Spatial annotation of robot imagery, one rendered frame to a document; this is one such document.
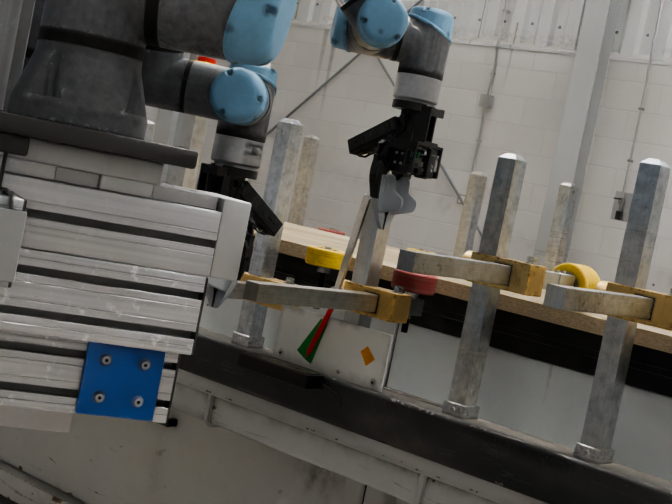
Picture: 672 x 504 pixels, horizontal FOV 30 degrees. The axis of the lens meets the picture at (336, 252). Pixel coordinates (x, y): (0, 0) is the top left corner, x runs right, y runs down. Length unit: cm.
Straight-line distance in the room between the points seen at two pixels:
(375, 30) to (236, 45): 54
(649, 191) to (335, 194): 934
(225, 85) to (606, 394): 73
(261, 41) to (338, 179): 985
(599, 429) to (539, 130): 833
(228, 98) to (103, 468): 151
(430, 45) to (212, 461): 116
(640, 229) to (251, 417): 87
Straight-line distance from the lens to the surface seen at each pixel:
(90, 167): 136
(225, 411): 245
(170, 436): 289
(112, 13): 137
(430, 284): 224
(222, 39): 136
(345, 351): 221
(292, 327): 229
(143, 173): 137
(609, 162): 990
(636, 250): 192
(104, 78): 136
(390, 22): 188
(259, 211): 190
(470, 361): 206
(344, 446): 225
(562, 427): 222
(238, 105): 172
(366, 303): 214
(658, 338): 211
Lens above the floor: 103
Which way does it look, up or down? 3 degrees down
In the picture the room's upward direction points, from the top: 11 degrees clockwise
